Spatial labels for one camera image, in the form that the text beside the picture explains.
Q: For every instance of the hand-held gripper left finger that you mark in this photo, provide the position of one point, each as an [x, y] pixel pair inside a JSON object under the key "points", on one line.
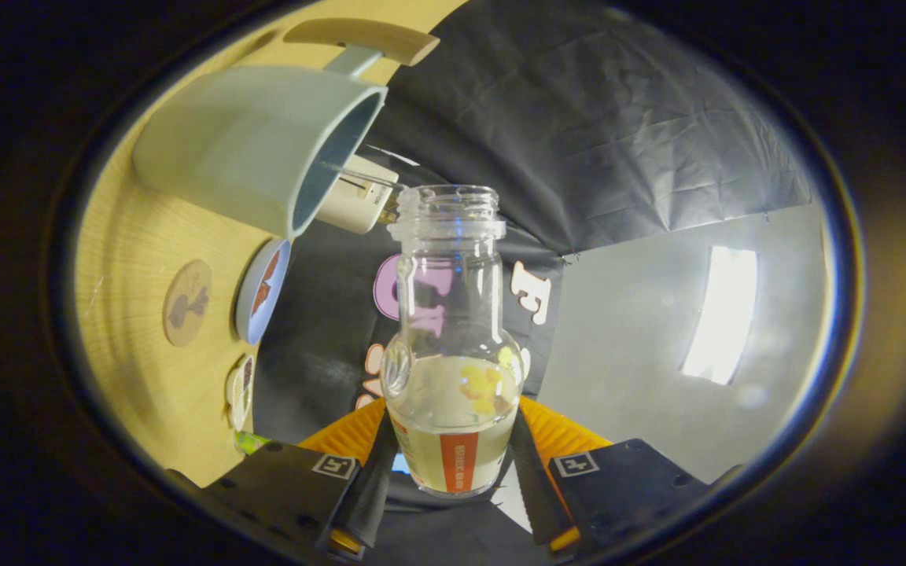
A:
{"points": [[370, 491]]}

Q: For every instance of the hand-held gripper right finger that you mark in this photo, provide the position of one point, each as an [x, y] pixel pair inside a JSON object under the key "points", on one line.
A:
{"points": [[539, 495]]}

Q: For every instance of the clear glass juice bottle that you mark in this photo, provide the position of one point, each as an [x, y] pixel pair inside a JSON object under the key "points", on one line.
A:
{"points": [[453, 393]]}

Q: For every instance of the round cork coaster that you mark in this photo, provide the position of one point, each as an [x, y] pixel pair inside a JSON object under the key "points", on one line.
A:
{"points": [[187, 303]]}

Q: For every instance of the green soda bottle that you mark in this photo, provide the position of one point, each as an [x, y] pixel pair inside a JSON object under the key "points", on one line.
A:
{"points": [[250, 444]]}

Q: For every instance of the white divided dish with beans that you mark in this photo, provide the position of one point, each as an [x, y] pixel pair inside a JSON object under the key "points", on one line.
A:
{"points": [[239, 393]]}

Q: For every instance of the blue plate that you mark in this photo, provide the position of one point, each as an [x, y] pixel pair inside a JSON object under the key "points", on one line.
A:
{"points": [[252, 318]]}

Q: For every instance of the brown food pieces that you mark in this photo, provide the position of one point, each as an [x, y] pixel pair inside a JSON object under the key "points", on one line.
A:
{"points": [[264, 284]]}

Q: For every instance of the white toaster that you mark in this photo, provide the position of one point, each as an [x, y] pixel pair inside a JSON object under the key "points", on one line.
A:
{"points": [[355, 206]]}

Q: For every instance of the wooden table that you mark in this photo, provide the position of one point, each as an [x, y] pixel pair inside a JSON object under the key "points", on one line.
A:
{"points": [[123, 275]]}

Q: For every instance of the black backdrop cloth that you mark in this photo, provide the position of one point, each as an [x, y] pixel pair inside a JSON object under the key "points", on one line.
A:
{"points": [[579, 118]]}

